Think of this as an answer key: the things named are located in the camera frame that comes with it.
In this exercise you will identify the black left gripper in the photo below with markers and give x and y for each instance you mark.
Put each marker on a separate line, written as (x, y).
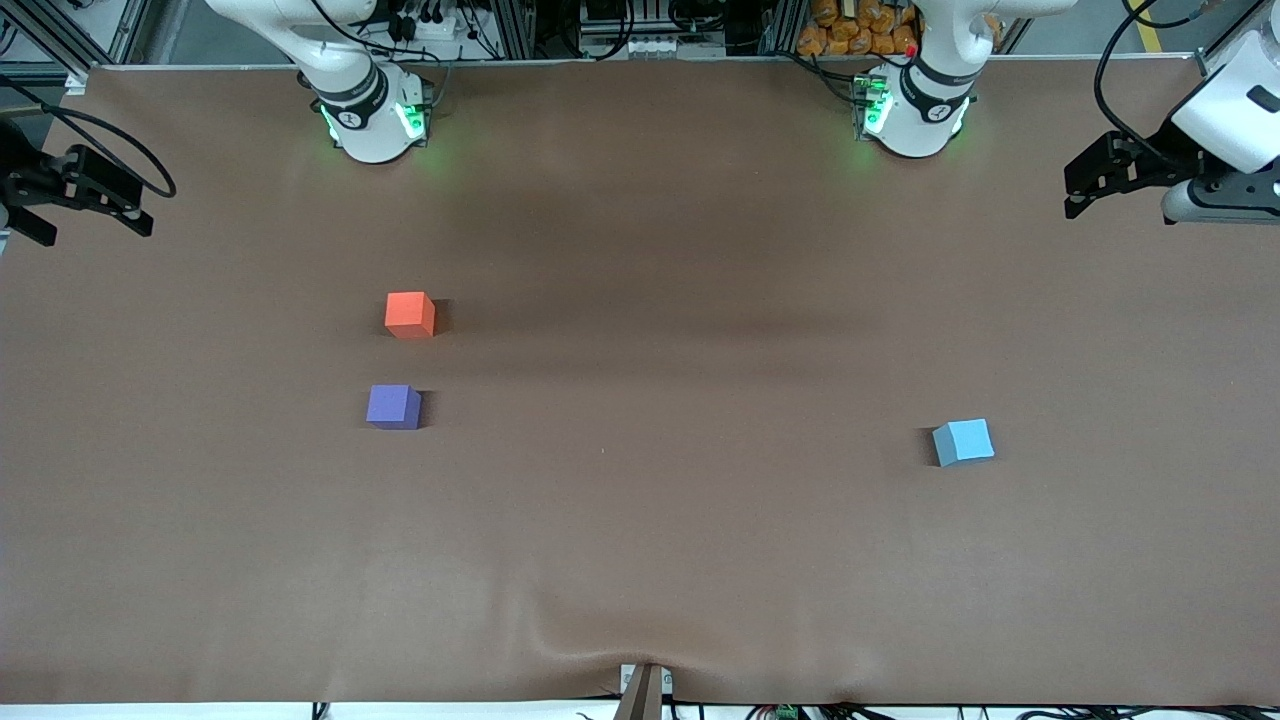
(1153, 160)

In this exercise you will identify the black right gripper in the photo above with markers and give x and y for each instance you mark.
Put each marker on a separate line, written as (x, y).
(22, 178)

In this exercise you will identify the light blue foam block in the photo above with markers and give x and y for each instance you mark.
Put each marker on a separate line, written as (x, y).
(962, 440)

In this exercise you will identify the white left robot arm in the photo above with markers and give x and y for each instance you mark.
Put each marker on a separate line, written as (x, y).
(915, 115)

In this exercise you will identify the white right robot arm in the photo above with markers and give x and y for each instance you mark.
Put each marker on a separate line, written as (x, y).
(370, 120)

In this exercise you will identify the orange foam block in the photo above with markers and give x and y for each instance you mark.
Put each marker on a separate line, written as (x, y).
(408, 312)

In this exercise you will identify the purple foam block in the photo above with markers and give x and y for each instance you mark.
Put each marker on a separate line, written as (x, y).
(392, 405)

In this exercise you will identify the white terminal block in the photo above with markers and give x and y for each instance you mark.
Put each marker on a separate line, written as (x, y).
(650, 47)

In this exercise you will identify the orange snack packets pile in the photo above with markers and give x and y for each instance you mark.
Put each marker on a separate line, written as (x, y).
(850, 25)

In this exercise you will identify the white power strip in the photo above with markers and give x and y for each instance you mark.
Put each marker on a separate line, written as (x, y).
(425, 25)

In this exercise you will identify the brown table mat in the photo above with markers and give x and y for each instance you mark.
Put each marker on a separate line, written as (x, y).
(640, 520)

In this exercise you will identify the green connector plug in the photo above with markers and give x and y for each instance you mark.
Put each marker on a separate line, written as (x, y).
(785, 713)

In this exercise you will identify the aluminium frame profile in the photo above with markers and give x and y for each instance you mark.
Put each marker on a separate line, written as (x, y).
(1235, 35)
(60, 40)

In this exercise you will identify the brown table clamp bracket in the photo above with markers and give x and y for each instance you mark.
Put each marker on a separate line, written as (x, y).
(643, 690)

